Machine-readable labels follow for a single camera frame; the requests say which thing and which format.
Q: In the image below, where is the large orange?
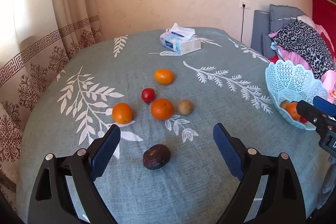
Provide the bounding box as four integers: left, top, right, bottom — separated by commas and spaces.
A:
286, 102, 301, 121

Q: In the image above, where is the red tomato in basket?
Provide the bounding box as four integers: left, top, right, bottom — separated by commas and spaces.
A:
299, 117, 307, 124

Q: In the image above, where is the pink dotted blanket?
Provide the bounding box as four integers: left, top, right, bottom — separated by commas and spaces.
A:
269, 21, 335, 102

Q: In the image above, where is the light blue plastic basket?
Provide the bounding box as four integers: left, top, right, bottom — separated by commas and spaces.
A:
265, 60, 327, 131

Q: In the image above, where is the red quilt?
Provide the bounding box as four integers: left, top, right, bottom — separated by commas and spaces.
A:
269, 56, 279, 64

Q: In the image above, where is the leopard print cloth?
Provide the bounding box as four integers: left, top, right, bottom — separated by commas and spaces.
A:
273, 20, 335, 80

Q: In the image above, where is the red headboard panel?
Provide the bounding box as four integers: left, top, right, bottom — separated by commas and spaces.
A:
313, 0, 335, 57

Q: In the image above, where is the grey blue cushion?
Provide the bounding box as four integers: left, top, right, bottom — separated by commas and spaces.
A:
251, 4, 306, 59

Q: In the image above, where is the small orange left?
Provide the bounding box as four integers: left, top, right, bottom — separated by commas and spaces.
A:
112, 102, 133, 124

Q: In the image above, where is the dark avocado on bed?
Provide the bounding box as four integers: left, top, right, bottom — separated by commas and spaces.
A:
142, 144, 171, 170

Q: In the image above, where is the brown kiwi on bed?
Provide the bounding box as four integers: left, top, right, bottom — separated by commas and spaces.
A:
178, 100, 194, 115

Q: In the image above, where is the round orange mandarin middle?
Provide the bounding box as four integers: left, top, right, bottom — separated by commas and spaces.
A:
151, 98, 174, 121

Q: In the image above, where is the red cherry tomato on bed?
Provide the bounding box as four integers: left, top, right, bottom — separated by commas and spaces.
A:
141, 88, 155, 103

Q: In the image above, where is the teal leaf-pattern bedspread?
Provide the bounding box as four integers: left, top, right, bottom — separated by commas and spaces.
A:
17, 28, 328, 223

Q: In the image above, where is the small oval orange far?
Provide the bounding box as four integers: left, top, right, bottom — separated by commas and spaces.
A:
154, 69, 174, 85

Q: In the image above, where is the white tissue pack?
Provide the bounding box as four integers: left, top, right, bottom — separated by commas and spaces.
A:
160, 23, 202, 56

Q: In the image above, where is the beige patterned curtain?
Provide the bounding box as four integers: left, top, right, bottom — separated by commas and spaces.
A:
1, 0, 104, 207

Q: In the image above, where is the white wall socket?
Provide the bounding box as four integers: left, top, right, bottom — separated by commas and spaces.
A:
239, 0, 251, 9

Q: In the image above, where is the black power cable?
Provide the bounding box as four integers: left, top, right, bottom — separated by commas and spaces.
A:
240, 6, 246, 43

